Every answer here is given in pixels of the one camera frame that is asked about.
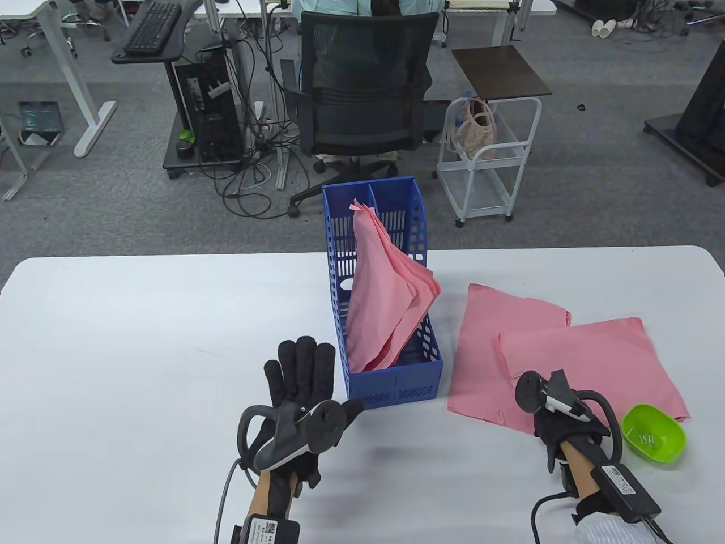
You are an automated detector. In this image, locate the person's left hand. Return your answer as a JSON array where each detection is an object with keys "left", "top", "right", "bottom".
[{"left": 264, "top": 336, "right": 365, "bottom": 492}]

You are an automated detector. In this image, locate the person's right hand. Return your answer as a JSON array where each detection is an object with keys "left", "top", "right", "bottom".
[{"left": 532, "top": 408, "right": 611, "bottom": 474}]

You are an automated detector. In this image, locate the pink paper stack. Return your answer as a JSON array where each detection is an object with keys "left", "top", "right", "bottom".
[
  {"left": 362, "top": 204, "right": 442, "bottom": 369},
  {"left": 447, "top": 283, "right": 573, "bottom": 436},
  {"left": 498, "top": 316, "right": 690, "bottom": 421},
  {"left": 347, "top": 198, "right": 418, "bottom": 375}
]

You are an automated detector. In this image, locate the person's left forearm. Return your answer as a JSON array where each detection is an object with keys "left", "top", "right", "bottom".
[{"left": 246, "top": 470, "right": 298, "bottom": 519}]

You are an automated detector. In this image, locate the person's right forearm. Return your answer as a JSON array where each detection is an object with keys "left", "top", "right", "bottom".
[{"left": 558, "top": 439, "right": 652, "bottom": 544}]

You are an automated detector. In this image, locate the black handheld controller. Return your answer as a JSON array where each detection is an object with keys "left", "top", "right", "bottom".
[
  {"left": 514, "top": 369, "right": 624, "bottom": 462},
  {"left": 237, "top": 399, "right": 348, "bottom": 474}
]

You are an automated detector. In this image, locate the blue plastic file holder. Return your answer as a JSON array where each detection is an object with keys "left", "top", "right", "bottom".
[{"left": 322, "top": 177, "right": 443, "bottom": 410}]

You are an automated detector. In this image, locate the green plastic bowl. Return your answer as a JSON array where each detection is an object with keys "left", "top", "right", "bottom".
[{"left": 621, "top": 403, "right": 687, "bottom": 464}]

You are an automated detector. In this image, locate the black computer cart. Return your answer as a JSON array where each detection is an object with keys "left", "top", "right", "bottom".
[{"left": 112, "top": 0, "right": 253, "bottom": 179}]

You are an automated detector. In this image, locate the white rolling cart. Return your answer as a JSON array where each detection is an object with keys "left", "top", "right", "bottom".
[{"left": 436, "top": 97, "right": 543, "bottom": 227}]

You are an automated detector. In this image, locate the black computer tower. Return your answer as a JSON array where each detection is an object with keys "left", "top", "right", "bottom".
[{"left": 173, "top": 54, "right": 245, "bottom": 162}]

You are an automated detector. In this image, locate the black mesh office chair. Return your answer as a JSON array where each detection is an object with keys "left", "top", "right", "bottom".
[{"left": 282, "top": 11, "right": 440, "bottom": 219}]

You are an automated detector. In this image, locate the beige handbag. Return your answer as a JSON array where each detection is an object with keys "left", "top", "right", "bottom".
[{"left": 446, "top": 97, "right": 499, "bottom": 159}]

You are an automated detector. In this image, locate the black floor stand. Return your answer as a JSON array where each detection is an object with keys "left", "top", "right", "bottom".
[{"left": 644, "top": 40, "right": 725, "bottom": 186}]

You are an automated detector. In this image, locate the dark teal floor box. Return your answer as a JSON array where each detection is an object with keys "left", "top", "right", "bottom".
[{"left": 17, "top": 102, "right": 64, "bottom": 146}]

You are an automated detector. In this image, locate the black keyboard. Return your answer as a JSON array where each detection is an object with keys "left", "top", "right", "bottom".
[{"left": 123, "top": 1, "right": 183, "bottom": 56}]

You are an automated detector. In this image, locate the black wrist strap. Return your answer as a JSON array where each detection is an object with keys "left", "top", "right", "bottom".
[{"left": 571, "top": 490, "right": 621, "bottom": 525}]

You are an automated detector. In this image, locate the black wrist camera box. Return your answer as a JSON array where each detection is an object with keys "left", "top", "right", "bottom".
[
  {"left": 229, "top": 515, "right": 301, "bottom": 544},
  {"left": 591, "top": 464, "right": 662, "bottom": 523}
]

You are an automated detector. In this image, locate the black glove cable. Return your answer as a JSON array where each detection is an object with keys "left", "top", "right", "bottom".
[{"left": 531, "top": 492, "right": 578, "bottom": 544}]

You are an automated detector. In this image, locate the black camera cable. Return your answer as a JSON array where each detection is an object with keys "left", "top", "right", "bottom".
[{"left": 646, "top": 516, "right": 675, "bottom": 544}]

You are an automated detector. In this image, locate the grey braided cable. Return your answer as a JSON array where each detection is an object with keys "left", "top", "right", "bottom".
[{"left": 214, "top": 459, "right": 244, "bottom": 544}]

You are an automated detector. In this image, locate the black cable tangle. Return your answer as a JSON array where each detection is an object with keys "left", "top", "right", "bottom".
[{"left": 195, "top": 23, "right": 312, "bottom": 219}]

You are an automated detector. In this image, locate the white desk frame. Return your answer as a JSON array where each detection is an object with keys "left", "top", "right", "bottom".
[{"left": 0, "top": 113, "right": 28, "bottom": 202}]

